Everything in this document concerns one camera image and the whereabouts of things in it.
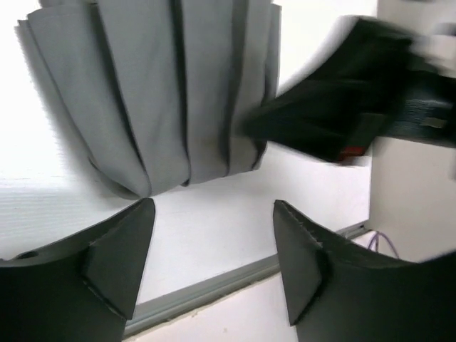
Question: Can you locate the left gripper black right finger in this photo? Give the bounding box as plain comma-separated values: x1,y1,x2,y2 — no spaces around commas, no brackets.
273,200,455,342

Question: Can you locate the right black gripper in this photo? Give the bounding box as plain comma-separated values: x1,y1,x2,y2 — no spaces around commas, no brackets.
242,16,455,163

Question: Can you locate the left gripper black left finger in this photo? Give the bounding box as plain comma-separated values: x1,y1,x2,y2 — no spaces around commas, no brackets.
1,199,155,342

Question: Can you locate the grey pleated skirt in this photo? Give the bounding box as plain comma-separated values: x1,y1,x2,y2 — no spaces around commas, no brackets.
19,1,281,197

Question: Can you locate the aluminium front rail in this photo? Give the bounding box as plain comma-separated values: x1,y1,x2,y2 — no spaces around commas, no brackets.
123,222,368,338

